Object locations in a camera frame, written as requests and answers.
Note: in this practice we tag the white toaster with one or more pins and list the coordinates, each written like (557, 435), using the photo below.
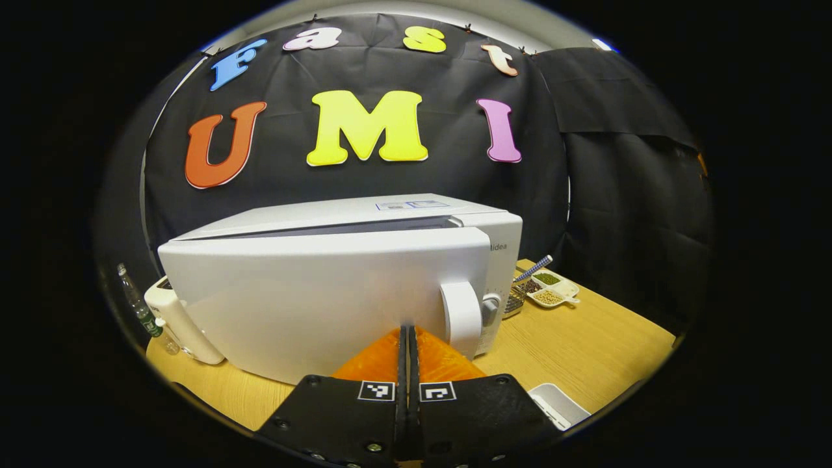
(188, 331)

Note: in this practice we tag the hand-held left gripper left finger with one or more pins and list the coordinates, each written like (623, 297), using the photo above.
(351, 422)

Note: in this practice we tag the white divided dish of beans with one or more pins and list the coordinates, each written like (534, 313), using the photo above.
(552, 289)

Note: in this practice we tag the clear plastic water bottle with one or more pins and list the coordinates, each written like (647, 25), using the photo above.
(144, 315)

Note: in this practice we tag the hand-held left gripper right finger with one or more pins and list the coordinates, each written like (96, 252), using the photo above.
(474, 422)

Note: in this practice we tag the white rectangular dish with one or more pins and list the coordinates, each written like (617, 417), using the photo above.
(562, 406)

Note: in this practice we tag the striped stick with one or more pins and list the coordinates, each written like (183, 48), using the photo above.
(536, 266)

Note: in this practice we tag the black backdrop cloth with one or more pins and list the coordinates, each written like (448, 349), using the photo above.
(617, 208)

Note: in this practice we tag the small ceiling light panel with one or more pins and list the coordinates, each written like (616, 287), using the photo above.
(602, 45)

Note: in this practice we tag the white microwave oven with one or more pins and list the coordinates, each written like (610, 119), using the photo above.
(312, 299)

